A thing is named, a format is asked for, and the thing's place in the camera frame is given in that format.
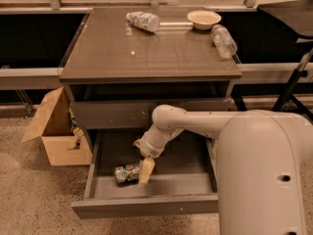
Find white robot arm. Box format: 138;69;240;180
134;105;313;235

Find clear plastic water bottle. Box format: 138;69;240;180
211;24;238;59

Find black rolling stand base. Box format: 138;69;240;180
232;47;313;120

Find dark side table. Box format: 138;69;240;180
257;0;313;39

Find items in cardboard box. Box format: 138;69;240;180
67;107;84;150

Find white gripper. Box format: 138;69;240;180
133;137;164;184

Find open cardboard box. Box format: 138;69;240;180
22;87;92;165

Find grey drawer cabinet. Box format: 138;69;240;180
60;7;242;145

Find white paper bowl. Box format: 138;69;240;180
187;10;221;30

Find labelled plastic water bottle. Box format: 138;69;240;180
126;11;160;32

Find open grey middle drawer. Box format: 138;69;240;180
71;128;218;219

